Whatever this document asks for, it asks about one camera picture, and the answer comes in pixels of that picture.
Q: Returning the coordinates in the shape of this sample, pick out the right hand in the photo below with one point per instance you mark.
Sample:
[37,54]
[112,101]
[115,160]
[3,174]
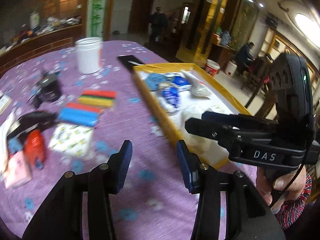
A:
[265,187]

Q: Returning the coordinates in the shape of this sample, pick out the black foil snack bag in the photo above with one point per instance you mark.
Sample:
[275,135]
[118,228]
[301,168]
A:
[41,120]

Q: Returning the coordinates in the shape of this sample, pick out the white plastic jar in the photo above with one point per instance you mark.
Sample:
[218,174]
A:
[88,54]

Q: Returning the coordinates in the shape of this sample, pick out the white cloth bundle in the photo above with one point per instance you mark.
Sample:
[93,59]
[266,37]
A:
[198,88]

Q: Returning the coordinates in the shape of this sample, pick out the light blue knit cloth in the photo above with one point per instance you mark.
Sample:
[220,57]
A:
[14,146]

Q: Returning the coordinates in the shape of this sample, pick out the blue red sponge pack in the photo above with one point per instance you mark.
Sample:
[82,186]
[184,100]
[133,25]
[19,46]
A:
[80,114]

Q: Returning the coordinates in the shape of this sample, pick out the wooden chair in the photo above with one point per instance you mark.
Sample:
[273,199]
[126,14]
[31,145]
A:
[257,81]

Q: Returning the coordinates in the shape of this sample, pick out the white paper notepad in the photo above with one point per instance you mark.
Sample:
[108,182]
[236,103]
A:
[5,101]

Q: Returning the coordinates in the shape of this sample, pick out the red white bucket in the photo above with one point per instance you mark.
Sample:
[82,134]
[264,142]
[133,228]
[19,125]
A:
[211,67]

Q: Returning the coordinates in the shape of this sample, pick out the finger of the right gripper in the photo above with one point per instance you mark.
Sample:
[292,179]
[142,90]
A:
[223,134]
[234,120]

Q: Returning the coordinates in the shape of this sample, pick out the black round motor device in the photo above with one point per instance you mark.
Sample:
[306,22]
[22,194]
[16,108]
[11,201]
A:
[47,89]

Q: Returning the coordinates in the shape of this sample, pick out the bamboo painted pillar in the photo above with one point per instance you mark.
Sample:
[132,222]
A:
[95,18]

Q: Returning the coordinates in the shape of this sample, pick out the yellow rimmed white tray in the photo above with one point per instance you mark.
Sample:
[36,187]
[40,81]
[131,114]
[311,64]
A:
[172,124]

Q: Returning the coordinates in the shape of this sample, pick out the blue gold tissue pack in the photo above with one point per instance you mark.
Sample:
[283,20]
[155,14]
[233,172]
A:
[169,98]

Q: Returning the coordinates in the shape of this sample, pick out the wooden cabinet counter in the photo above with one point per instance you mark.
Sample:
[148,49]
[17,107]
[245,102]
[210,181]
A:
[40,45]

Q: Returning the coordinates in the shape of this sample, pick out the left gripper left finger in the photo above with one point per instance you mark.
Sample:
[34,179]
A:
[60,214]

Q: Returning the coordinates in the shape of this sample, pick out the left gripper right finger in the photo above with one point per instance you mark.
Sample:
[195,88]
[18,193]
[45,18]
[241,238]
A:
[247,215]

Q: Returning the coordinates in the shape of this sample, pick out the lemon print tissue pack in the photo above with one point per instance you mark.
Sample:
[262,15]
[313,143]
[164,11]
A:
[72,140]

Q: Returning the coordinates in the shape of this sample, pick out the yellow red sponge pack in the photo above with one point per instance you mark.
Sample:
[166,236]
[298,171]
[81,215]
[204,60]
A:
[99,98]

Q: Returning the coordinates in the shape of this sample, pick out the seated person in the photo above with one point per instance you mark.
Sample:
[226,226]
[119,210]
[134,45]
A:
[243,57]

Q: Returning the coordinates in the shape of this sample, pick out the black smartphone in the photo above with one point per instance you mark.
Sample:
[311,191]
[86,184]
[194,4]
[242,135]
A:
[129,61]

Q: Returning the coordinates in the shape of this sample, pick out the dark blue towel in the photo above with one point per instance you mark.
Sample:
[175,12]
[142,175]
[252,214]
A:
[153,80]

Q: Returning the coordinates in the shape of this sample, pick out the standing person in dark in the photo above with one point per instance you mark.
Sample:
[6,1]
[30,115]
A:
[158,22]

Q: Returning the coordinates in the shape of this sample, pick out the small white blue tissue pack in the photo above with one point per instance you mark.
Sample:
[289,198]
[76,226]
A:
[181,83]

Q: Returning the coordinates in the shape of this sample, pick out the white cylindrical appliance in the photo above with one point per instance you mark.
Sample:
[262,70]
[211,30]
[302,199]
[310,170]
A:
[230,68]

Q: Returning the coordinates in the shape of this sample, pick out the large red plastic bag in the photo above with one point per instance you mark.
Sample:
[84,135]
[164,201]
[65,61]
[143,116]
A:
[34,149]

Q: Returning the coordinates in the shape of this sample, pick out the purple floral tablecloth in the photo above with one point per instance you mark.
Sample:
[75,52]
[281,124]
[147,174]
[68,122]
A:
[154,203]

